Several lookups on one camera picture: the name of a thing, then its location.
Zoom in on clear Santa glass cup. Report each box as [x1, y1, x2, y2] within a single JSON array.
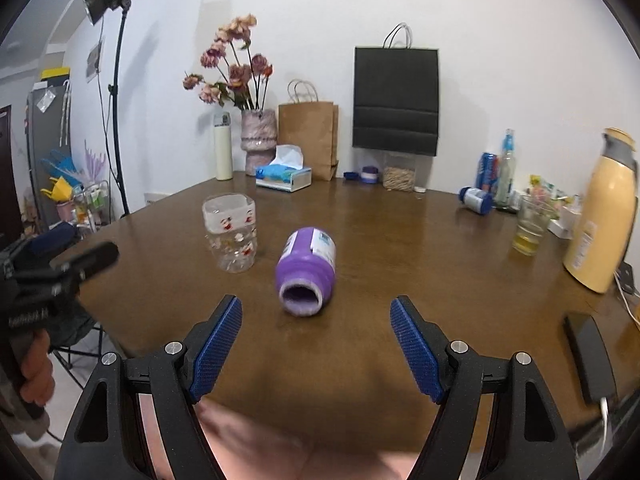
[[202, 193, 257, 273]]

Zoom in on purple supplement bottle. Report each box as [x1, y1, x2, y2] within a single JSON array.
[[276, 226, 336, 318]]

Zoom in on left hand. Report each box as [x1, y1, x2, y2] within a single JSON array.
[[20, 330, 55, 408]]

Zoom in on black smartphone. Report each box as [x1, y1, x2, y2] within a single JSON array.
[[563, 312, 617, 404]]

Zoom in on grey refrigerator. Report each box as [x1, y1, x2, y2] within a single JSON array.
[[25, 84, 70, 231]]

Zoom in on cream thermos bottle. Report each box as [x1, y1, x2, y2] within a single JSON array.
[[214, 112, 233, 181]]

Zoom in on yellow thermos jug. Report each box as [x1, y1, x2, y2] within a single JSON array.
[[563, 128, 638, 294]]

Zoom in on pink ceramic vase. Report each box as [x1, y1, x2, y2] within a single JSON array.
[[241, 110, 278, 177]]

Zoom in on blue tissue box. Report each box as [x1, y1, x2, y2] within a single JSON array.
[[255, 144, 312, 193]]

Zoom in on snack packets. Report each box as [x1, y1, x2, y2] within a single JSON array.
[[527, 174, 582, 240]]

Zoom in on glass with yellow liquid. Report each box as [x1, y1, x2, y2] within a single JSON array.
[[512, 195, 553, 256]]

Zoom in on dried pink flowers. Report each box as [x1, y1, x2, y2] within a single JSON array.
[[182, 13, 273, 112]]

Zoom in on blue white lying bottle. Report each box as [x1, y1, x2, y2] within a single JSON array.
[[458, 186, 494, 216]]

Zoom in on clear plastic drink bottle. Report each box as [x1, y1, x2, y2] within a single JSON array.
[[495, 129, 515, 208]]

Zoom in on brown paper bag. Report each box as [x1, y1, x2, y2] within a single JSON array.
[[278, 79, 340, 181]]

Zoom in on studio light on stand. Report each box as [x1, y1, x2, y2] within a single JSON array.
[[84, 0, 132, 217]]

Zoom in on blue soda can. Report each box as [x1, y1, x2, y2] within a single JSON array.
[[475, 152, 499, 196]]

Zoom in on blue jar lid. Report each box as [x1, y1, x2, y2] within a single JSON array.
[[343, 171, 360, 181]]

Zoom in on clear jar with grains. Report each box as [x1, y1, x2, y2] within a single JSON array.
[[382, 152, 416, 192]]

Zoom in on purple white small jar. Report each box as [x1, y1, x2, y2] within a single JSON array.
[[360, 166, 380, 184]]

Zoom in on black paper bag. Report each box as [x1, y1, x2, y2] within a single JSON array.
[[352, 22, 439, 157]]

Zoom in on white charging cable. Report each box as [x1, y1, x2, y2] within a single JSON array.
[[598, 259, 640, 456]]

